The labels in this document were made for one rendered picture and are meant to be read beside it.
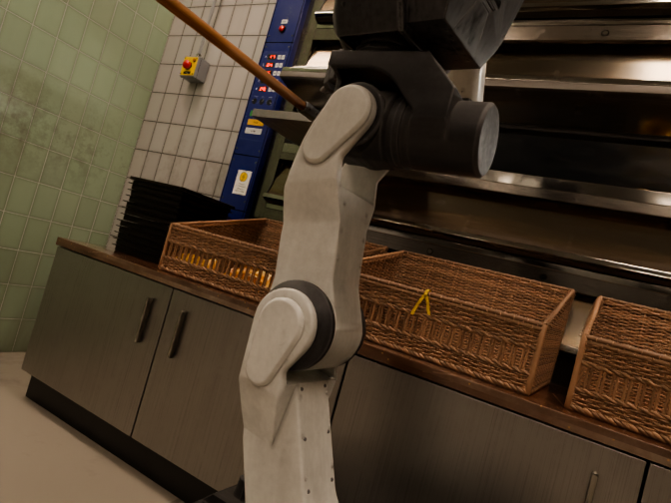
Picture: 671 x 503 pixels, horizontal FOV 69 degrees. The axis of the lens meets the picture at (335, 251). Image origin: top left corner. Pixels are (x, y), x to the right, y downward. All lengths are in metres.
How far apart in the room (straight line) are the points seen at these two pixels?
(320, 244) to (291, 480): 0.37
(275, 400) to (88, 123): 1.99
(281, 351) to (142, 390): 0.89
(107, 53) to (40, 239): 0.89
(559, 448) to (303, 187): 0.68
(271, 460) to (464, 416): 0.43
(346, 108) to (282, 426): 0.51
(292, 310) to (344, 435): 0.51
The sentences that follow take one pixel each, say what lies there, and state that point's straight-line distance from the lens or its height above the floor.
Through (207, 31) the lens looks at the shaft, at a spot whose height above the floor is 1.18.
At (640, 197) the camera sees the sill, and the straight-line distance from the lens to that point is 1.65.
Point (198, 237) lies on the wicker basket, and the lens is 1.56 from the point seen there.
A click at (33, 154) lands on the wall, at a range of 2.46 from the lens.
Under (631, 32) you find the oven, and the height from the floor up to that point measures 1.65.
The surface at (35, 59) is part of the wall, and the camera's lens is 2.46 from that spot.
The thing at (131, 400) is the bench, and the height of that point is 0.19.
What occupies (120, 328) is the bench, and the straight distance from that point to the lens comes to 1.67.
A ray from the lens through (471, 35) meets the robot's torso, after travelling 0.87.
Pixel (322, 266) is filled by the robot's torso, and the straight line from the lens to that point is 0.78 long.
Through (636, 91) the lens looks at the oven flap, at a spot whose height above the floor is 1.40.
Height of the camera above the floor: 0.72
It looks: 2 degrees up
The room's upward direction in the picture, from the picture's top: 15 degrees clockwise
